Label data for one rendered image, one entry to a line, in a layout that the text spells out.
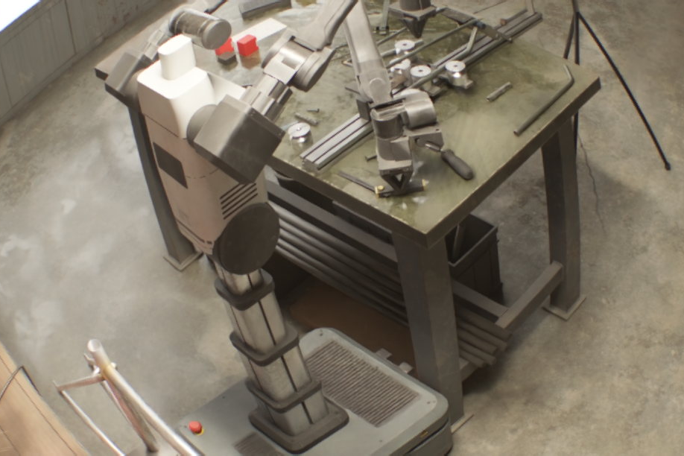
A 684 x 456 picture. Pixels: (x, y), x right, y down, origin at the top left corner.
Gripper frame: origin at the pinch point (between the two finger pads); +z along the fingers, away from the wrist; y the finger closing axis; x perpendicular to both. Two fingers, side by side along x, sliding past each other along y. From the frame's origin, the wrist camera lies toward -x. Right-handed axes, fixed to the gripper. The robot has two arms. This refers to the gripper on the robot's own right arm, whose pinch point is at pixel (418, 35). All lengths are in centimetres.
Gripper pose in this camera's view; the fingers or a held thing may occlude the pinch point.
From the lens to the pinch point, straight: 255.1
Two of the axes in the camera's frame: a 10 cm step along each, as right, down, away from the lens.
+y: -6.8, -3.8, 6.2
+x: -7.2, 5.2, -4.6
